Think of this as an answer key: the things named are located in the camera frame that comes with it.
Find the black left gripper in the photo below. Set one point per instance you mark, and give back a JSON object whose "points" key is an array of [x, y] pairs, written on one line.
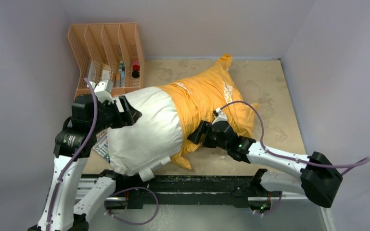
{"points": [[129, 115]]}

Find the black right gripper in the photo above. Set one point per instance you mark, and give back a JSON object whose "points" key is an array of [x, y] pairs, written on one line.
{"points": [[205, 127]]}

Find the white pillow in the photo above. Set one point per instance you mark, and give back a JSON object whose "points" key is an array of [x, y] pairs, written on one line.
{"points": [[147, 145]]}

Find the orange Mickey Mouse pillowcase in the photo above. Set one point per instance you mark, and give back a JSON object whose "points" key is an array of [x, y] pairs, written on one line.
{"points": [[195, 98]]}

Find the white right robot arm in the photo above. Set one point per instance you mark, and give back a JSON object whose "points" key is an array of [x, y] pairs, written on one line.
{"points": [[311, 176]]}

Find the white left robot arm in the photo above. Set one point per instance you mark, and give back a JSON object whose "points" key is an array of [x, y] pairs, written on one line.
{"points": [[71, 152]]}

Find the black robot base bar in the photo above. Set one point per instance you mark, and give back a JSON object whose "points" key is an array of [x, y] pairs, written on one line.
{"points": [[237, 191]]}

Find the teal and orange tube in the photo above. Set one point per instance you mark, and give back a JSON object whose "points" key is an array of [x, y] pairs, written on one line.
{"points": [[120, 77]]}

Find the colourful marker pen pack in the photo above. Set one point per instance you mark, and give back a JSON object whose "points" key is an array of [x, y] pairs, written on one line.
{"points": [[101, 146]]}

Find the red and black bottle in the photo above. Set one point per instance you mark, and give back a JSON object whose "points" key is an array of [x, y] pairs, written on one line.
{"points": [[135, 69]]}

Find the beige paper card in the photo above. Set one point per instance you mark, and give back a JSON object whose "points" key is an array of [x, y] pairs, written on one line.
{"points": [[106, 73]]}

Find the white paper booklet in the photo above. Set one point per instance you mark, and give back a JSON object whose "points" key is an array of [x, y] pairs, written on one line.
{"points": [[91, 73]]}

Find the pink plastic file organizer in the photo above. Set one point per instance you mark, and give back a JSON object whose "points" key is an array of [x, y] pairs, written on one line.
{"points": [[107, 43]]}

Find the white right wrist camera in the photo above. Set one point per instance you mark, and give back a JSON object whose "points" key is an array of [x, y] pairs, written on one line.
{"points": [[219, 115]]}

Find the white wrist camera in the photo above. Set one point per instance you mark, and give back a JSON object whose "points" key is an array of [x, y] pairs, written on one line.
{"points": [[219, 115], [103, 90]]}

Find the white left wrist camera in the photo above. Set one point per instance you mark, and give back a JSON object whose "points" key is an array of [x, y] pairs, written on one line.
{"points": [[103, 90]]}

